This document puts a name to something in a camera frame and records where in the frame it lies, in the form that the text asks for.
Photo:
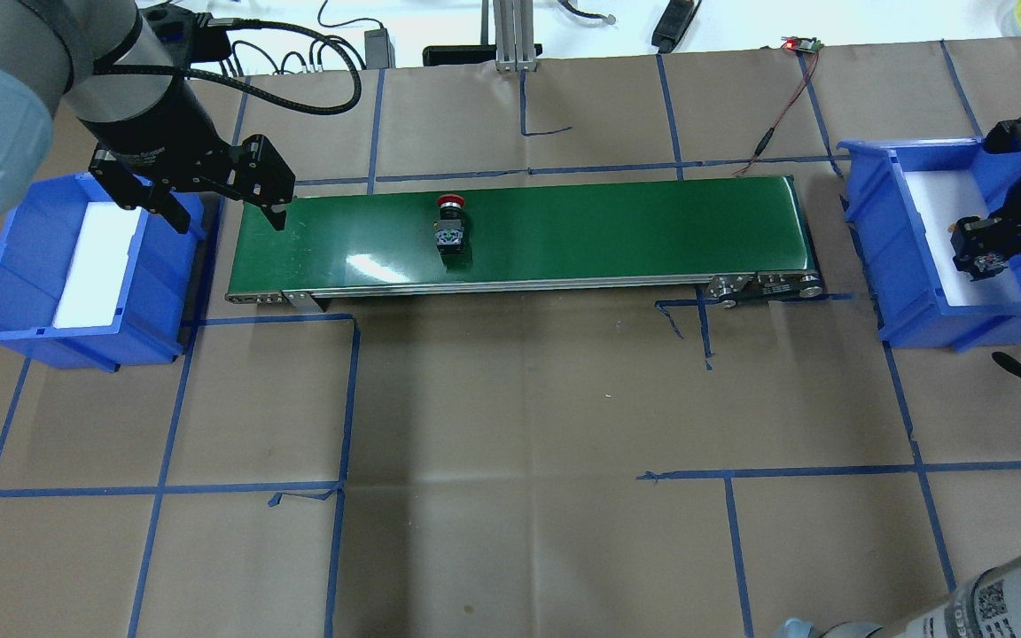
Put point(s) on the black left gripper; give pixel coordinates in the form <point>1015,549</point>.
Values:
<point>159,124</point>

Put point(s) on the red mushroom push button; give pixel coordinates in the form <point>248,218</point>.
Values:
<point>451,230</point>

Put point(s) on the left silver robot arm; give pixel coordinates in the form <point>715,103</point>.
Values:
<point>103,62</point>

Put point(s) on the white foam pad right bin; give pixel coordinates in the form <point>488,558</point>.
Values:
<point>941,198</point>

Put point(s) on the white foam pad bin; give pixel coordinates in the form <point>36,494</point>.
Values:
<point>96,272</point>
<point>941,198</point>

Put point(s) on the white foam pad left bin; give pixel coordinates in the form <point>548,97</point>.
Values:
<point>96,272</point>

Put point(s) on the black power adapter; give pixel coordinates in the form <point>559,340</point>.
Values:
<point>378,49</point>

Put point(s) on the blue bin left side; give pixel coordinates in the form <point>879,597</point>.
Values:
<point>36,245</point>

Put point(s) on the small red circuit board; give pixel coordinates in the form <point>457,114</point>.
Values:
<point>801,45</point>

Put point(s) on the green conveyor belt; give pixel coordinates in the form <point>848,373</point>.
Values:
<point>744,239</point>

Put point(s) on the black handheld device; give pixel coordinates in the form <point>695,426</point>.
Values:
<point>672,24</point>

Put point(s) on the aluminium frame post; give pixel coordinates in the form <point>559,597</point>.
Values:
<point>514,36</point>

